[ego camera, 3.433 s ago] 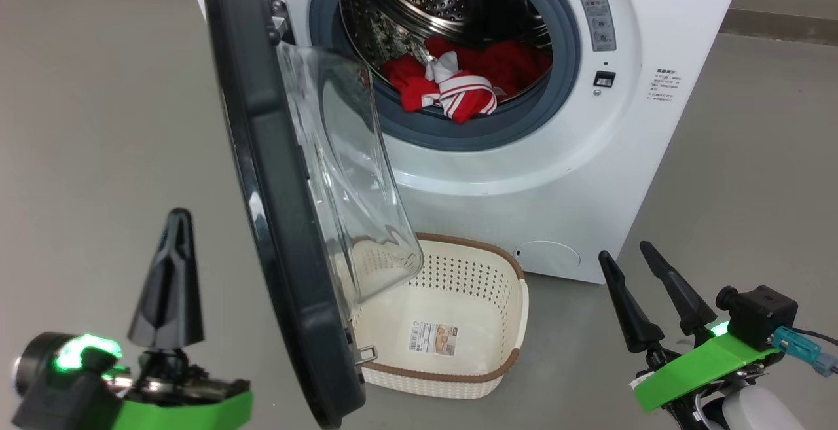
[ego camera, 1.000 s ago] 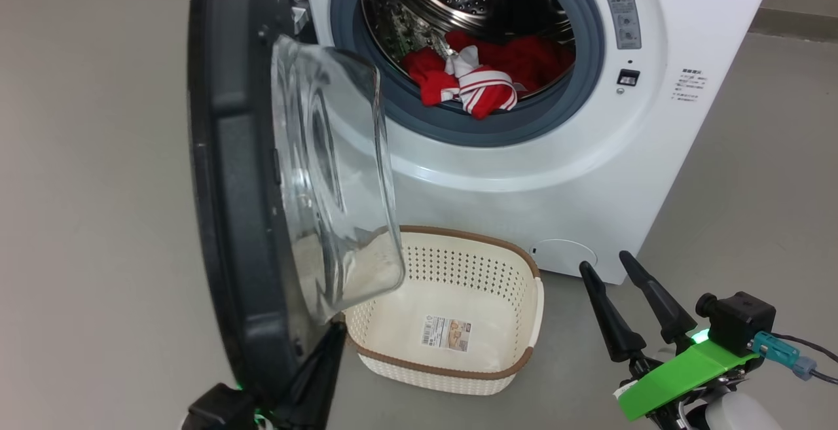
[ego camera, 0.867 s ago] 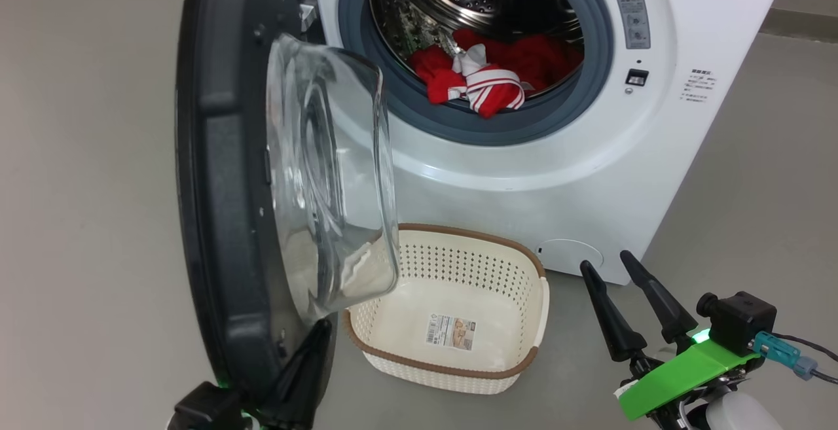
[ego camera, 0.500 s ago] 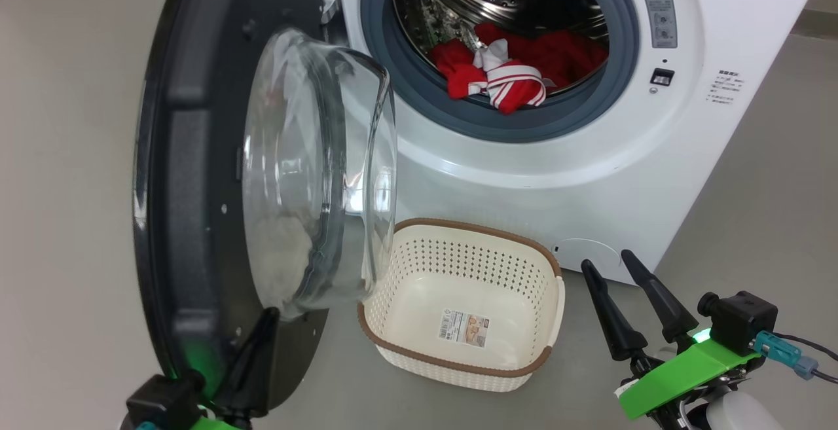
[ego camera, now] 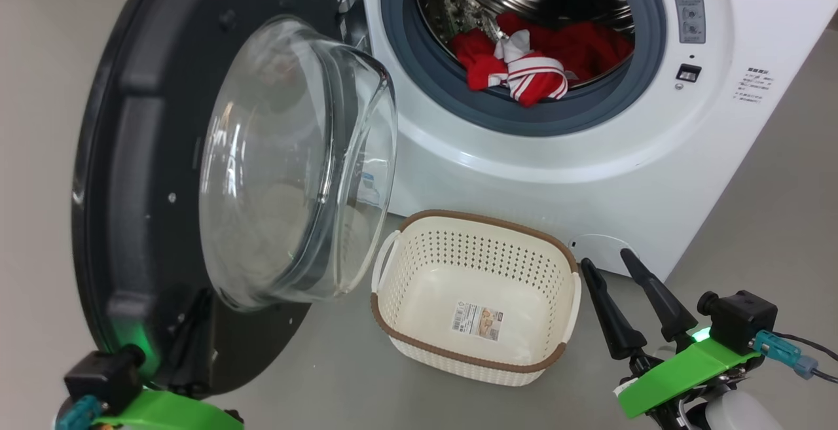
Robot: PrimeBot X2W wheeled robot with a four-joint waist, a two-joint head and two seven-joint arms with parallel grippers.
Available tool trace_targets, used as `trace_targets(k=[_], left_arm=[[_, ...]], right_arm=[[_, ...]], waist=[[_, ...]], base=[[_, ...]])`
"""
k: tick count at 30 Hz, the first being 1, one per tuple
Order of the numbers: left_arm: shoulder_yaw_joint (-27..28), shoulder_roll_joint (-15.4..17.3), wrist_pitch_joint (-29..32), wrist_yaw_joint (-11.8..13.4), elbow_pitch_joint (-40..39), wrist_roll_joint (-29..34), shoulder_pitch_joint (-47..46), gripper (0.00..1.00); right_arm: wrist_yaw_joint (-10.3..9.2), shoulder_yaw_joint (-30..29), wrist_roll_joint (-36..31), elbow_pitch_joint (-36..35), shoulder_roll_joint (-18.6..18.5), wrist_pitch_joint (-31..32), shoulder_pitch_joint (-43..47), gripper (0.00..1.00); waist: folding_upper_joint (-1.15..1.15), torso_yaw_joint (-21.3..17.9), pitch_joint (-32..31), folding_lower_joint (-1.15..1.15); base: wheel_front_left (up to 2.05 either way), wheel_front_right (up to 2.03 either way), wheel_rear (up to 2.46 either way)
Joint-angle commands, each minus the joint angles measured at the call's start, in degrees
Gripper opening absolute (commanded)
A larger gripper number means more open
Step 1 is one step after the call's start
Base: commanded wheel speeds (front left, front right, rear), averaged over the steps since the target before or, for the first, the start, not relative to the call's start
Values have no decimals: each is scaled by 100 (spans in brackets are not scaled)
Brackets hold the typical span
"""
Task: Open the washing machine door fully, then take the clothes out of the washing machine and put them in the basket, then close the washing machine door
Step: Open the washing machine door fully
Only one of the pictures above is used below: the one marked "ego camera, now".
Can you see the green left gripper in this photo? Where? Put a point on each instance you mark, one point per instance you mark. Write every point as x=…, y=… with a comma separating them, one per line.
x=163, y=413

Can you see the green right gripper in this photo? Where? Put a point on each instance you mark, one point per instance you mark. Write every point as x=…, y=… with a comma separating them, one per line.
x=687, y=371

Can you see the black round glass washer door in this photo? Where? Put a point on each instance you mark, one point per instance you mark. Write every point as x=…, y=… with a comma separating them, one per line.
x=131, y=155

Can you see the red garment white striped trim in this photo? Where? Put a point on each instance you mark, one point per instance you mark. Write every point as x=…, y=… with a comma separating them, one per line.
x=524, y=80

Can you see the printed product label sticker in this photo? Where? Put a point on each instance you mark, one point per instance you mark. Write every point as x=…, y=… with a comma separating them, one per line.
x=476, y=322

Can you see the white front-load washing machine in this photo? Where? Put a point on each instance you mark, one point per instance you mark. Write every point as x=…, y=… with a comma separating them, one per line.
x=524, y=175

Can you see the cream perforated laundry basket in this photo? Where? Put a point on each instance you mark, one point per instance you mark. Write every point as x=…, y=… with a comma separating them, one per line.
x=419, y=253

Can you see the black door latch slot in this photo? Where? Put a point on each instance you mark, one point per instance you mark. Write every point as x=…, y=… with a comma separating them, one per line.
x=688, y=73

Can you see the round drain filter cover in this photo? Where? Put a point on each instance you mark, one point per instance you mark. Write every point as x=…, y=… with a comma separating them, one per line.
x=602, y=247

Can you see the grey warning sticker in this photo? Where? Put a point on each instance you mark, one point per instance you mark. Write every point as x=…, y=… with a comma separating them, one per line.
x=687, y=11

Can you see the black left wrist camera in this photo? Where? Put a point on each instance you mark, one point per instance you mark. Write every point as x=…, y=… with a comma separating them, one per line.
x=105, y=377

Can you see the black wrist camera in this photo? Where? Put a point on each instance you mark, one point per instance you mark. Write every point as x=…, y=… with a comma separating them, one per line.
x=743, y=319
x=105, y=377

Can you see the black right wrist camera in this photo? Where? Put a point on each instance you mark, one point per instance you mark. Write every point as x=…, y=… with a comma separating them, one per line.
x=743, y=319

